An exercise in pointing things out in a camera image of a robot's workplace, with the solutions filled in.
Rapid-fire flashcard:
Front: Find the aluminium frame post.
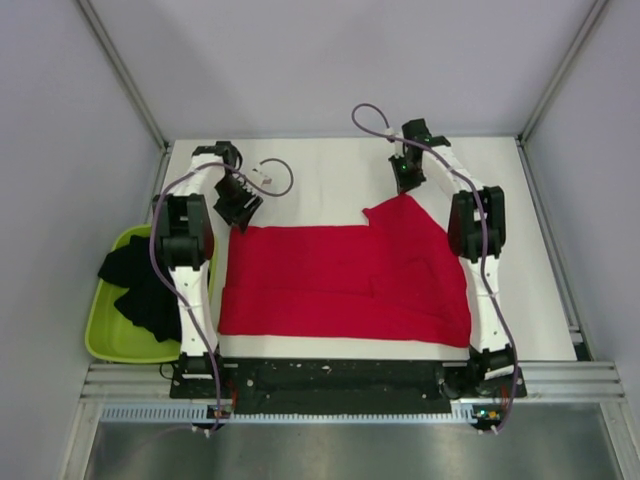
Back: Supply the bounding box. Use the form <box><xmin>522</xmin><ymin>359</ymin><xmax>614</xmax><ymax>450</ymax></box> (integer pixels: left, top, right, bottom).
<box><xmin>73</xmin><ymin>0</ymin><xmax>169</xmax><ymax>152</ymax></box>
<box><xmin>517</xmin><ymin>0</ymin><xmax>612</xmax><ymax>146</ymax></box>

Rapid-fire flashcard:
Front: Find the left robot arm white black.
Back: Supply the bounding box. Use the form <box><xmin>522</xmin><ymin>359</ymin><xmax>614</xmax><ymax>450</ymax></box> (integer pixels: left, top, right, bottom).
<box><xmin>149</xmin><ymin>141</ymin><xmax>263</xmax><ymax>397</ymax></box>

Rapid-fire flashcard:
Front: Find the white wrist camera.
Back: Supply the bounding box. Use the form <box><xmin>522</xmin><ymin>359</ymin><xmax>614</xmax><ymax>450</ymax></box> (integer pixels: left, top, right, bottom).
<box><xmin>248</xmin><ymin>162</ymin><xmax>273</xmax><ymax>188</ymax></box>
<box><xmin>384</xmin><ymin>127</ymin><xmax>403</xmax><ymax>145</ymax></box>

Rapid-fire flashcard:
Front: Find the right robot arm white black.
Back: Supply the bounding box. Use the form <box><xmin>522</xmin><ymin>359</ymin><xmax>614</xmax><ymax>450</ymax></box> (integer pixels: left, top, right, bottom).
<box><xmin>384</xmin><ymin>119</ymin><xmax>518</xmax><ymax>400</ymax></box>

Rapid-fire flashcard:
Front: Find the aluminium frame post right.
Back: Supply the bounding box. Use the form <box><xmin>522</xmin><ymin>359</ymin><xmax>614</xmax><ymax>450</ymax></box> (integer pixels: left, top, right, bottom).
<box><xmin>517</xmin><ymin>0</ymin><xmax>612</xmax><ymax>146</ymax></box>

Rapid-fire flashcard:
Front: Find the grey slotted cable duct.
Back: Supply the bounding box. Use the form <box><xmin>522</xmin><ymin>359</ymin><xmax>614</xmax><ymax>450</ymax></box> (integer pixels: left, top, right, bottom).
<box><xmin>99</xmin><ymin>402</ymin><xmax>506</xmax><ymax>426</ymax></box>

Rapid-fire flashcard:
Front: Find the red t shirt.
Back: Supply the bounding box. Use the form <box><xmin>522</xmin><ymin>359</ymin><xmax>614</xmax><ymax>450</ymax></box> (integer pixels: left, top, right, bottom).
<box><xmin>219</xmin><ymin>195</ymin><xmax>472</xmax><ymax>348</ymax></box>

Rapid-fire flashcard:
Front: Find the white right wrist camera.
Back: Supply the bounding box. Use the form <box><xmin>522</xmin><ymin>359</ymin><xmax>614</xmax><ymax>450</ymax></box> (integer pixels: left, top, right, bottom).
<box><xmin>384</xmin><ymin>127</ymin><xmax>403</xmax><ymax>145</ymax></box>

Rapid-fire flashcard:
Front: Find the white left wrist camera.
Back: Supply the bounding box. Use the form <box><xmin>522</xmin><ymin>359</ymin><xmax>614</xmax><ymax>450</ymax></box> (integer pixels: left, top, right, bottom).
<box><xmin>248</xmin><ymin>162</ymin><xmax>273</xmax><ymax>188</ymax></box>

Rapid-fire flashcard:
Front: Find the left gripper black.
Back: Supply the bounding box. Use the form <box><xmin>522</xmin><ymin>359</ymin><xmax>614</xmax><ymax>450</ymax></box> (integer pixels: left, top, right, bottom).
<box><xmin>213</xmin><ymin>175</ymin><xmax>262</xmax><ymax>234</ymax></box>

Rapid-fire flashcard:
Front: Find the aluminium frame post left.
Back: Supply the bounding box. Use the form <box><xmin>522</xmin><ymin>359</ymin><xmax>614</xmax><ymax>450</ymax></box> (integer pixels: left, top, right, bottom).
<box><xmin>73</xmin><ymin>0</ymin><xmax>169</xmax><ymax>152</ymax></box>

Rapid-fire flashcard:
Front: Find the black t shirt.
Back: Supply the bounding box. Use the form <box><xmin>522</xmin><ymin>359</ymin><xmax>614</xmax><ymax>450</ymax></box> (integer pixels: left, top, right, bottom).
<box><xmin>98</xmin><ymin>235</ymin><xmax>181</xmax><ymax>342</ymax></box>

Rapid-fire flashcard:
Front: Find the aluminium side rail right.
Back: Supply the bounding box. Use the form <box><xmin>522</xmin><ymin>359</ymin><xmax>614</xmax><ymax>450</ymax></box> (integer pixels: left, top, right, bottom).
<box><xmin>515</xmin><ymin>137</ymin><xmax>594</xmax><ymax>361</ymax></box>

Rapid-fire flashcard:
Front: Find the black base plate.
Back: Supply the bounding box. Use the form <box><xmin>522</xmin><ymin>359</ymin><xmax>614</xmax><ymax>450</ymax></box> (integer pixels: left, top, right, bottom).
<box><xmin>169</xmin><ymin>357</ymin><xmax>526</xmax><ymax>416</ymax></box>

